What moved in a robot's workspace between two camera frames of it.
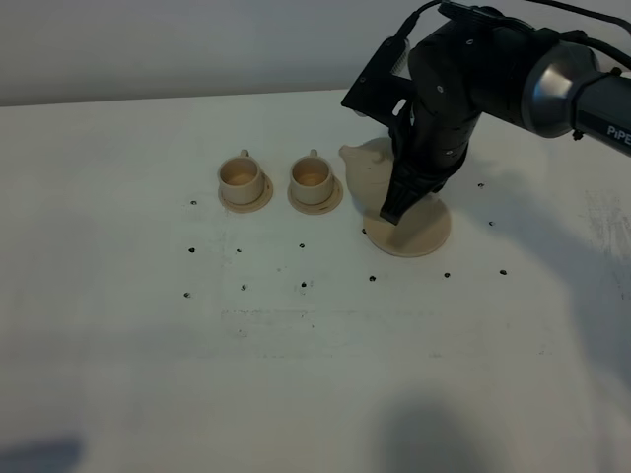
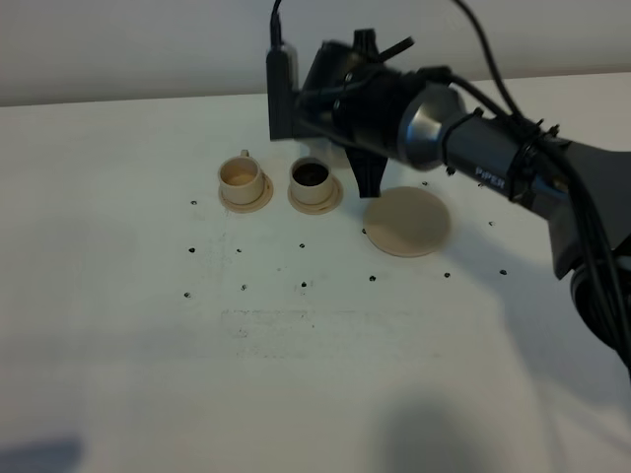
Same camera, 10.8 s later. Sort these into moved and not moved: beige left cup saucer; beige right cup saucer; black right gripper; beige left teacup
Moved: black right gripper
Not moved: beige right cup saucer; beige left cup saucer; beige left teacup
